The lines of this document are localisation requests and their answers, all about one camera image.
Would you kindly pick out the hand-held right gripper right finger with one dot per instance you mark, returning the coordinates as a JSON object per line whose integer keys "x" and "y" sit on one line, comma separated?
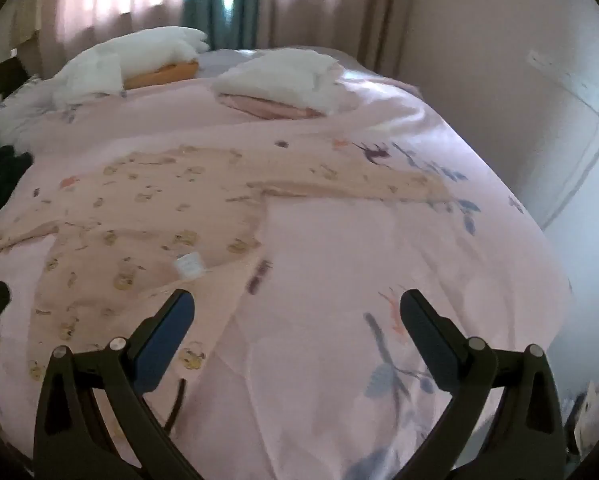
{"x": 429, "y": 340}

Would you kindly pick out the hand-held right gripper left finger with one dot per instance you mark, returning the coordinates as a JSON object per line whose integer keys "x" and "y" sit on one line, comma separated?
{"x": 167, "y": 340}

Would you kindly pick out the peach bear print garment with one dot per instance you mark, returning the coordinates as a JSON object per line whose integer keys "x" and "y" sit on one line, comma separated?
{"x": 144, "y": 220}

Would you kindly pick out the pink printed bed cover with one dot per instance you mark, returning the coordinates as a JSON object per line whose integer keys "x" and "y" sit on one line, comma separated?
{"x": 329, "y": 270}

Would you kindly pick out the black cloth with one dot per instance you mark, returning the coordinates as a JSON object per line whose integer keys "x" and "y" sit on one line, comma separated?
{"x": 1, "y": 180}

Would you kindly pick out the pale printed cloth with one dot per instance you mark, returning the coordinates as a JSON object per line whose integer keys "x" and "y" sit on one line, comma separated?
{"x": 592, "y": 415}

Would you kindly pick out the dark brown chair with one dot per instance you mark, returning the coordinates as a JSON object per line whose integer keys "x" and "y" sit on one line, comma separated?
{"x": 6, "y": 77}

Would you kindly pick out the pink folded cloth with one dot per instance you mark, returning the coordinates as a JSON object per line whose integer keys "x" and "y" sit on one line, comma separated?
{"x": 264, "y": 107}

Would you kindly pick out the grey bed sheet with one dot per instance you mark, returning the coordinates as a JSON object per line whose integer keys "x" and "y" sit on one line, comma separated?
{"x": 224, "y": 62}

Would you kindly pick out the white fluffy folded blanket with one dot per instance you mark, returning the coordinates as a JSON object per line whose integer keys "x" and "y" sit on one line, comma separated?
{"x": 279, "y": 77}

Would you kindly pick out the white fluffy pillow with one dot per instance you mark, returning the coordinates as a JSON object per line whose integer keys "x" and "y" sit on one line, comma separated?
{"x": 129, "y": 50}

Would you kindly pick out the teal curtain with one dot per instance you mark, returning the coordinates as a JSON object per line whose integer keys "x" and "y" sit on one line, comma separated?
{"x": 214, "y": 0}

